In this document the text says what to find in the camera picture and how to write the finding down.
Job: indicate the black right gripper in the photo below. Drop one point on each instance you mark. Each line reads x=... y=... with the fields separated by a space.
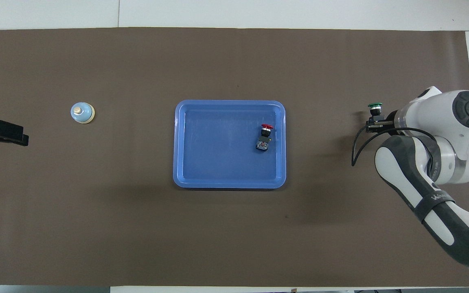
x=390 y=122

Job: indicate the green push button switch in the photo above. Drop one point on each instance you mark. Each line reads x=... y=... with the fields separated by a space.
x=375 y=106

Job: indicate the red push button switch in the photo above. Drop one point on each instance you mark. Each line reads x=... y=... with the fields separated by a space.
x=264 y=140

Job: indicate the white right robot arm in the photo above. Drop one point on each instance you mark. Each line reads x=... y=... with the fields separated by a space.
x=442 y=122

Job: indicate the light blue call bell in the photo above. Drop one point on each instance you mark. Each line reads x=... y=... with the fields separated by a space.
x=82 y=113

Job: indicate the blue plastic tray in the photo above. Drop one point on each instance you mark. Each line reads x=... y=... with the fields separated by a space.
x=218 y=150

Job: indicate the brown table mat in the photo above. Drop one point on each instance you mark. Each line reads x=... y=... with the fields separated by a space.
x=136 y=236

